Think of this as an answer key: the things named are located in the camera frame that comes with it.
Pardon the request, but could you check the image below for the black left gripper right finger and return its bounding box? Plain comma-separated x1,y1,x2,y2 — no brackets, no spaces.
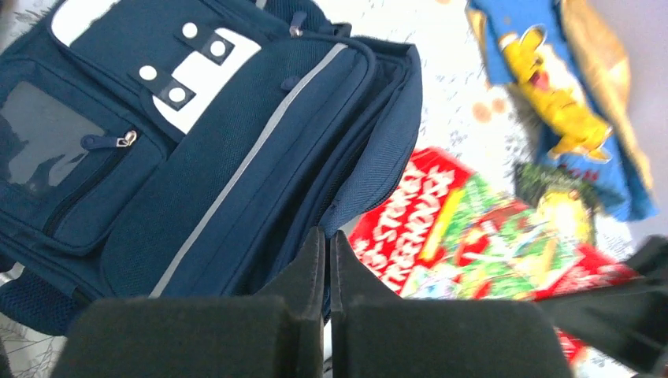
329,232,571,377

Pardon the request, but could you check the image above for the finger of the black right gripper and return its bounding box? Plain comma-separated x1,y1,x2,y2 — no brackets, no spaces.
538,235,667,373

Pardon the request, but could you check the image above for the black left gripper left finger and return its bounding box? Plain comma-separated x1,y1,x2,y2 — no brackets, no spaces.
53,228,326,377

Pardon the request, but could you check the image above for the red Treehouse storybook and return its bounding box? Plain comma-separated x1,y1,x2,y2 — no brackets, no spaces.
348,146,640,366

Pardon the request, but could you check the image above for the dark green gold book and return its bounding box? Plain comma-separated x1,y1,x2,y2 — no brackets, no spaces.
514,162,603,246

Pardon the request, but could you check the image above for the navy blue student backpack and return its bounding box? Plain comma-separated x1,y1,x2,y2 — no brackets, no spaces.
1,1,422,335

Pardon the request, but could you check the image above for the floral white table mat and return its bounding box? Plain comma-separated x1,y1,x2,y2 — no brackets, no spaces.
1,1,667,377

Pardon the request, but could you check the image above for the blue Pikachu cloth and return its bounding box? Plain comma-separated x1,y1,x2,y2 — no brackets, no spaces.
466,1,657,221

